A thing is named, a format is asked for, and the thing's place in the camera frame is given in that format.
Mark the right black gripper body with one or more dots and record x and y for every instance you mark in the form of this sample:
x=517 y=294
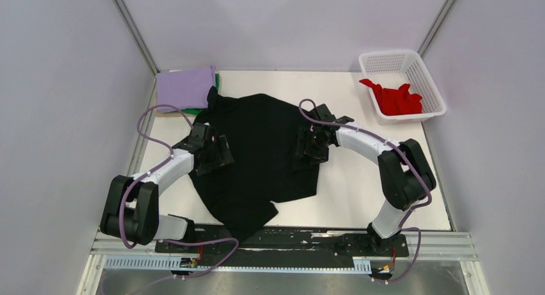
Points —
x=315 y=146

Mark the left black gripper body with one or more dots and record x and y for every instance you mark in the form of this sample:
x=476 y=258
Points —
x=213 y=160

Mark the black t shirt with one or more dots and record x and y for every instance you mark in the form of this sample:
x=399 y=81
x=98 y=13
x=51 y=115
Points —
x=262 y=134

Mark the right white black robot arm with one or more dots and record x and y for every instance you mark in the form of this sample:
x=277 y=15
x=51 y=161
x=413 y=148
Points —
x=405 y=175

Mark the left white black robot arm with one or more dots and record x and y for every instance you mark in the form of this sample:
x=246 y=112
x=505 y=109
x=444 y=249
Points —
x=131 y=211

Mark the folded green t shirt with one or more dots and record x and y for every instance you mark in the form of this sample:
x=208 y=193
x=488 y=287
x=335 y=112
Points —
x=193 y=111

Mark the folded purple t shirt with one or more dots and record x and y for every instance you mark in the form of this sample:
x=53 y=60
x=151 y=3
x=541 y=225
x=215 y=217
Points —
x=187 y=88

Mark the red t shirt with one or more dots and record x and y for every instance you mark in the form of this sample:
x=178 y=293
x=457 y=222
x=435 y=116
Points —
x=395 y=102

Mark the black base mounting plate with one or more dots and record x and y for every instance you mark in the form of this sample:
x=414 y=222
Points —
x=290 y=247

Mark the white plastic basket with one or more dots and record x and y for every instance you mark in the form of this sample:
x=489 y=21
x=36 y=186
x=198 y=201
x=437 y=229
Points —
x=392 y=69

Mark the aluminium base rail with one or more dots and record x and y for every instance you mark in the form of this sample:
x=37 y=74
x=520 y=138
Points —
x=439 y=262

